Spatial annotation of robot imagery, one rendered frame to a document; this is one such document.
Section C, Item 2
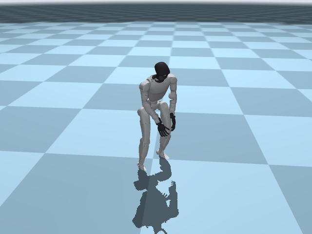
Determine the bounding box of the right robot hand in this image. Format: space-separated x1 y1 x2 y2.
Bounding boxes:
156 118 170 137

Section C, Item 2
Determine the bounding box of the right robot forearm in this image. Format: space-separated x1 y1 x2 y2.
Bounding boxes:
144 103 160 124

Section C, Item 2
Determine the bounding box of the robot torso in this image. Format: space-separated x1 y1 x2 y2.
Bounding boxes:
147 75 171 111

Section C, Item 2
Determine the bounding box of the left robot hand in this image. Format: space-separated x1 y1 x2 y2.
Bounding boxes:
170 113 176 131

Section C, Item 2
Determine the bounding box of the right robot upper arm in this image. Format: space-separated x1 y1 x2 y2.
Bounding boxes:
139 80 151 107

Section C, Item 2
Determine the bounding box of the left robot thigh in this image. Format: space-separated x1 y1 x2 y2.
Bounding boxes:
158 100 172 138

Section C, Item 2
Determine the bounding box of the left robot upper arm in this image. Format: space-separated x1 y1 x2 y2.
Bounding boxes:
168 74 177 99

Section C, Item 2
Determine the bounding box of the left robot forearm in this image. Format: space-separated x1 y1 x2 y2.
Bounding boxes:
169 93 177 116

